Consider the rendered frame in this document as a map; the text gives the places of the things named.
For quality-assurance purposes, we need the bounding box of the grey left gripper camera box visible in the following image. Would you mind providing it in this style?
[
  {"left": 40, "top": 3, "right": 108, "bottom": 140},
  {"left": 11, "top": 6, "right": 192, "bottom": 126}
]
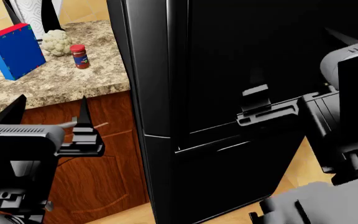
[{"left": 0, "top": 123, "right": 66, "bottom": 154}]

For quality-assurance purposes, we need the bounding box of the blue box with red top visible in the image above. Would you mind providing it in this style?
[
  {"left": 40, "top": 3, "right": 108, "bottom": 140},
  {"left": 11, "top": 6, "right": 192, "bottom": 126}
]
[{"left": 0, "top": 22, "right": 47, "bottom": 82}]

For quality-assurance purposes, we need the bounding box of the grey right gripper camera box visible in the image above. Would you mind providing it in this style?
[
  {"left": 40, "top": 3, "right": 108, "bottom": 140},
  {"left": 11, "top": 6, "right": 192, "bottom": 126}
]
[{"left": 319, "top": 39, "right": 358, "bottom": 91}]

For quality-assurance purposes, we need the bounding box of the black fridge left door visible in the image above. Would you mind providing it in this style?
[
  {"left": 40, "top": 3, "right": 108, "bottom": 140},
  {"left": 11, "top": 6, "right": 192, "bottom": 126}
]
[{"left": 121, "top": 0, "right": 180, "bottom": 139}]

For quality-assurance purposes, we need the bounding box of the black french door fridge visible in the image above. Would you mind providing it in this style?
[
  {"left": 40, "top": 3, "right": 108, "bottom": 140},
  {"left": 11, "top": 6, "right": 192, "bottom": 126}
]
[{"left": 106, "top": 0, "right": 358, "bottom": 224}]

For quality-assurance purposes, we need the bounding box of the white cauliflower head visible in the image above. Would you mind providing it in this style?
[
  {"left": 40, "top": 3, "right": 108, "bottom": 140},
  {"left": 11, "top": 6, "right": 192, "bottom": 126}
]
[{"left": 41, "top": 29, "right": 73, "bottom": 57}]

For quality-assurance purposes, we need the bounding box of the brown wooden counter cabinet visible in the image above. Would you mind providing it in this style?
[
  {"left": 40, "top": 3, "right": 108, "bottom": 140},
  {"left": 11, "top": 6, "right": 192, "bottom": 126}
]
[{"left": 0, "top": 90, "right": 151, "bottom": 224}]

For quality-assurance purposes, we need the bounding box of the black fridge right door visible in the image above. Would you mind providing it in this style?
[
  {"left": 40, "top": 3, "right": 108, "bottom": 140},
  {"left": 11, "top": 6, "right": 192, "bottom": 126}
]
[{"left": 178, "top": 0, "right": 358, "bottom": 136}]

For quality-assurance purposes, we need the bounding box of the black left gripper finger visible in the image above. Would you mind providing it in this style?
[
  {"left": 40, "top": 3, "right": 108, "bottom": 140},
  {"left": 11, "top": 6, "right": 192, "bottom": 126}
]
[
  {"left": 72, "top": 95, "right": 101, "bottom": 144},
  {"left": 0, "top": 93, "right": 27, "bottom": 125}
]

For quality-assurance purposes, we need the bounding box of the black fridge door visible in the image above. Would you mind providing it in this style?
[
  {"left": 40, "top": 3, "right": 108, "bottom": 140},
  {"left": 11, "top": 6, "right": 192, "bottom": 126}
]
[
  {"left": 121, "top": 0, "right": 180, "bottom": 139},
  {"left": 178, "top": 0, "right": 358, "bottom": 136}
]

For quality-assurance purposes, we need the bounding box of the black paper towel holder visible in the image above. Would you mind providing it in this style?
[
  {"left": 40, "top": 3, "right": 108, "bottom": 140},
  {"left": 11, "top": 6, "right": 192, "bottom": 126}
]
[{"left": 1, "top": 0, "right": 65, "bottom": 35}]

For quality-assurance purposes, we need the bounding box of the grey gripper camera box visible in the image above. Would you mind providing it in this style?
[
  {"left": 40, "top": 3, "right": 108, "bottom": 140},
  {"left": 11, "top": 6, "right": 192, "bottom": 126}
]
[
  {"left": 319, "top": 39, "right": 358, "bottom": 91},
  {"left": 0, "top": 123, "right": 66, "bottom": 154}
]

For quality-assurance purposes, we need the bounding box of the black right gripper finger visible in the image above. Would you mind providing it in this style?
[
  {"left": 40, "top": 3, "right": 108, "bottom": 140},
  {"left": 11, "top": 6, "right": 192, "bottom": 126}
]
[
  {"left": 241, "top": 67, "right": 273, "bottom": 114},
  {"left": 324, "top": 27, "right": 358, "bottom": 47}
]

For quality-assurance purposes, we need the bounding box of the black fridge freezer drawer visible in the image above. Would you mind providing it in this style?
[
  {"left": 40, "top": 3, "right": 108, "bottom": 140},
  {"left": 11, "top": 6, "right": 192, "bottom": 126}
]
[{"left": 143, "top": 121, "right": 308, "bottom": 224}]

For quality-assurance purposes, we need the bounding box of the white paper towel roll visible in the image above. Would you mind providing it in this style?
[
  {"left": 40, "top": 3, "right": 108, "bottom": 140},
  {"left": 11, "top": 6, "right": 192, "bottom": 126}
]
[{"left": 9, "top": 0, "right": 63, "bottom": 41}]

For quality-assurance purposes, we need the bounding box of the red sauce jar blue label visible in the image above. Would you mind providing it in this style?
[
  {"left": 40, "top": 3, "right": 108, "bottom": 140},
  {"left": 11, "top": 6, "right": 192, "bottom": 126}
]
[{"left": 70, "top": 44, "right": 91, "bottom": 70}]

